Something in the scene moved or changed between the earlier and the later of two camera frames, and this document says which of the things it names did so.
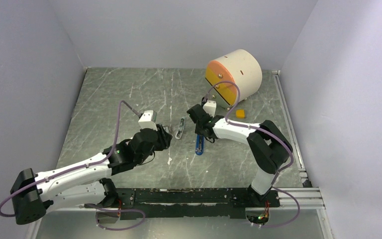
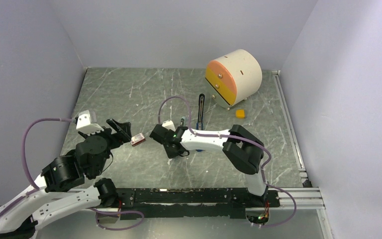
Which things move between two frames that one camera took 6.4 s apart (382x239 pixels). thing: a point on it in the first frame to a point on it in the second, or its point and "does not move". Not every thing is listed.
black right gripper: (197, 129) to (171, 154)
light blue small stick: (181, 125) does not move
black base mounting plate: (192, 203) does not move
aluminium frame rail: (303, 198) does not move
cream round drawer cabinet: (239, 66) does not move
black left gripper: (164, 138) to (123, 129)
